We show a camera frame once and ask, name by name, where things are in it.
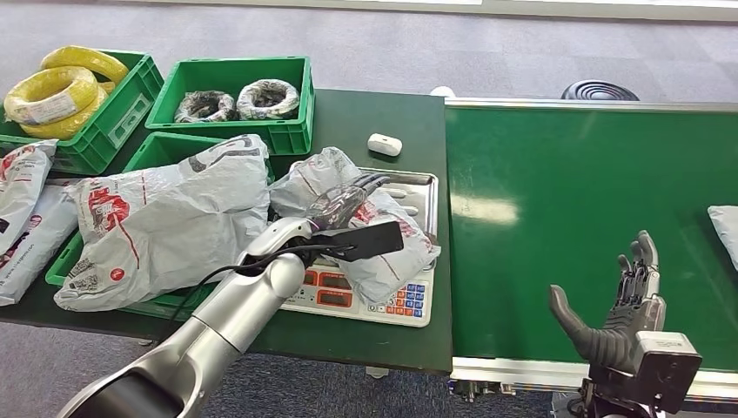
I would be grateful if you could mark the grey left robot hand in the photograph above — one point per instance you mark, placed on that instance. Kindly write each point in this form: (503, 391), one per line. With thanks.
(340, 202)

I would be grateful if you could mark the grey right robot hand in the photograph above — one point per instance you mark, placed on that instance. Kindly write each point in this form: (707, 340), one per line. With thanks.
(622, 329)

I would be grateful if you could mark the grey plastic mail package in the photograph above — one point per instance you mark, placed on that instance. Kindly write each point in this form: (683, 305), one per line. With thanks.
(380, 271)

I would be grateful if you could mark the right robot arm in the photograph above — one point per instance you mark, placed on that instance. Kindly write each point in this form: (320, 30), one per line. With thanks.
(605, 404)

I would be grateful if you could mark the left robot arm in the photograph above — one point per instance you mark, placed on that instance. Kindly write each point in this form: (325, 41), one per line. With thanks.
(242, 311)

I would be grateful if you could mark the small white plastic device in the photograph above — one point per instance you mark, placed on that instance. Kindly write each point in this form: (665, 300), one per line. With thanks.
(384, 145)

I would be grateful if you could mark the white electronic weighing scale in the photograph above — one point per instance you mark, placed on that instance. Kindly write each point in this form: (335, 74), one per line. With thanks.
(403, 306)

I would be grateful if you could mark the plain grey mail package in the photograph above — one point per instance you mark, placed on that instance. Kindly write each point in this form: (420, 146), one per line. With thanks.
(726, 231)

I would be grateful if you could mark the large grey printed mail package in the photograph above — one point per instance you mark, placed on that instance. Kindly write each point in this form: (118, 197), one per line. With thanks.
(184, 219)

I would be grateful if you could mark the green crate holding mail package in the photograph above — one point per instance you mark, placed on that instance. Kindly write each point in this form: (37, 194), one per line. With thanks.
(155, 150)

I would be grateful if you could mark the grey mail package red print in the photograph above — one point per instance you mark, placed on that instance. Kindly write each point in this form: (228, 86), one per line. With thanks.
(23, 184)
(34, 248)

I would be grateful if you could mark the small white round object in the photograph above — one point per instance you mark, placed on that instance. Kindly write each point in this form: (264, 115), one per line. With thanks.
(442, 91)

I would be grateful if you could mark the green crate with black coils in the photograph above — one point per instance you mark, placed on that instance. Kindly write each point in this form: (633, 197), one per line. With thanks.
(230, 72)

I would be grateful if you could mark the green conveyor belt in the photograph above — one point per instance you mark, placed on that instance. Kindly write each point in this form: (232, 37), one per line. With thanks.
(548, 173)

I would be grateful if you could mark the table leg foot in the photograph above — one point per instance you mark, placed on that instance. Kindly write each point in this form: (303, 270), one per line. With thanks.
(377, 372)

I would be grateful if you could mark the black ribbed round object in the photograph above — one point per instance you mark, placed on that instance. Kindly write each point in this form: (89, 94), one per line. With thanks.
(599, 92)

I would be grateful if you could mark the green crate with yellow coils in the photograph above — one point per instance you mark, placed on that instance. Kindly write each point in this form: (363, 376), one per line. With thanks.
(109, 138)

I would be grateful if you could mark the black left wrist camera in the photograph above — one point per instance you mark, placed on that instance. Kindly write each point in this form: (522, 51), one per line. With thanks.
(369, 239)

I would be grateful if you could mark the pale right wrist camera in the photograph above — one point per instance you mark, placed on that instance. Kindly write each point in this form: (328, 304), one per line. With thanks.
(663, 357)

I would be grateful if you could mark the silver conveyor frame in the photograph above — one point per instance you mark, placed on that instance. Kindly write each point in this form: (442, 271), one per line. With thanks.
(519, 372)

